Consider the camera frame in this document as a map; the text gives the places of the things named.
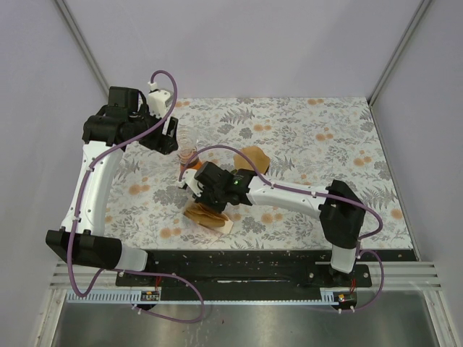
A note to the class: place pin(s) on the floral table mat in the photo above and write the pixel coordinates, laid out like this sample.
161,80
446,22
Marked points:
310,141

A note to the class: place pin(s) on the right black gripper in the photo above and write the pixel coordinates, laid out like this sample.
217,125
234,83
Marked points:
202,199

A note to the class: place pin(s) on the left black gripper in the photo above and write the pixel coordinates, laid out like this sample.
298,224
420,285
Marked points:
164,143

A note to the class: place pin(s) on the coffee filter pack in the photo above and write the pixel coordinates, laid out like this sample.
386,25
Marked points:
208,218

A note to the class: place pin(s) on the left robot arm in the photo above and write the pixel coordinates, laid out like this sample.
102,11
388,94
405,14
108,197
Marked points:
127,115

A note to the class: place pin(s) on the orange liquid glass carafe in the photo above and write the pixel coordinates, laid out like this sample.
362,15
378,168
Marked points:
189,160

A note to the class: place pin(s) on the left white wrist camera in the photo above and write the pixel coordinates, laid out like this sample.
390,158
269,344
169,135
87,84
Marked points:
159,100

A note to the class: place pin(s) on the brown paper coffee filter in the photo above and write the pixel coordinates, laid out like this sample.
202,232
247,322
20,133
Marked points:
260,160

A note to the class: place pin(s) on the white slotted cable duct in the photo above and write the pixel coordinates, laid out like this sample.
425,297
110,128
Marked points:
133,297

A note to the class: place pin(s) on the clear glass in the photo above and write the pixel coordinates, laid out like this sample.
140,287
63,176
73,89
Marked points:
187,141

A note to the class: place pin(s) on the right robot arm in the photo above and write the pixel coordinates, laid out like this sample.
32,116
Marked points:
335,206

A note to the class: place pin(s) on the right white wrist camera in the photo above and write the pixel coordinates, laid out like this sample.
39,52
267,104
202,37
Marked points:
188,181

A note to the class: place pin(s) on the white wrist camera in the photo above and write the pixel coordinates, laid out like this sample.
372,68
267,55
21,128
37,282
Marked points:
188,181
159,100

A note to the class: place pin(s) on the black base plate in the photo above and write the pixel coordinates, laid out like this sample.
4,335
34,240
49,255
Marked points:
303,267

